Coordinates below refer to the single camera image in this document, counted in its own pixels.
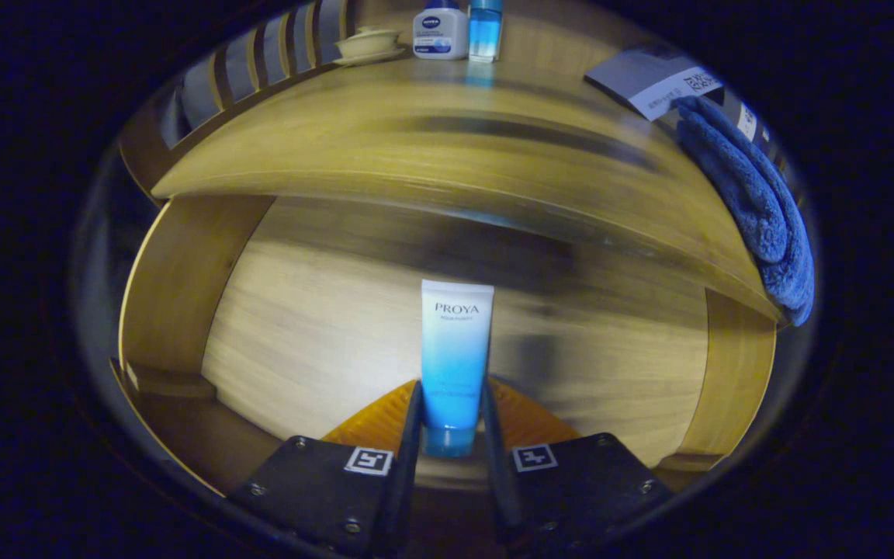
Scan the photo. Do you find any blue towel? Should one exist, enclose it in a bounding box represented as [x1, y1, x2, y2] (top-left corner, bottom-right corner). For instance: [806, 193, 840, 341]
[672, 95, 815, 327]

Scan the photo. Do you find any blue pump bottle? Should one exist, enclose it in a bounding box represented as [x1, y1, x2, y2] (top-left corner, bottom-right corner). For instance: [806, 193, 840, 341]
[468, 0, 504, 63]

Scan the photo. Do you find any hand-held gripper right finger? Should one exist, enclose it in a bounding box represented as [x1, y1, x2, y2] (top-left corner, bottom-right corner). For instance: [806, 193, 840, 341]
[480, 377, 677, 548]

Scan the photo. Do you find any beige lidded tea cup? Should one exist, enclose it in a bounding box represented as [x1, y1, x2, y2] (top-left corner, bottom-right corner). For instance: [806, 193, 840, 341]
[334, 27, 407, 67]

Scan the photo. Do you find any grey book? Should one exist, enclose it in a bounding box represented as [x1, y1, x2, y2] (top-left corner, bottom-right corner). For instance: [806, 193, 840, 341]
[584, 44, 725, 122]

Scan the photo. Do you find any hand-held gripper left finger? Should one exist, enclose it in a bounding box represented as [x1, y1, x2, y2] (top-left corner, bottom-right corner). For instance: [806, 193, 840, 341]
[226, 379, 424, 558]

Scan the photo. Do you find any blue and white tube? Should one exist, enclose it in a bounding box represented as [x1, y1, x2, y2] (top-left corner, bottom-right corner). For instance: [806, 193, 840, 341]
[420, 279, 495, 459]

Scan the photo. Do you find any wooden countertop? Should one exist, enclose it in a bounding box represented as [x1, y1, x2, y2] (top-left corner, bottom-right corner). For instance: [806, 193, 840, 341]
[151, 58, 785, 323]

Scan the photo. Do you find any white lotion bottle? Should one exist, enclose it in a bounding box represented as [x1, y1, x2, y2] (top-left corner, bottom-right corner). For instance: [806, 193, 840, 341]
[413, 0, 470, 61]

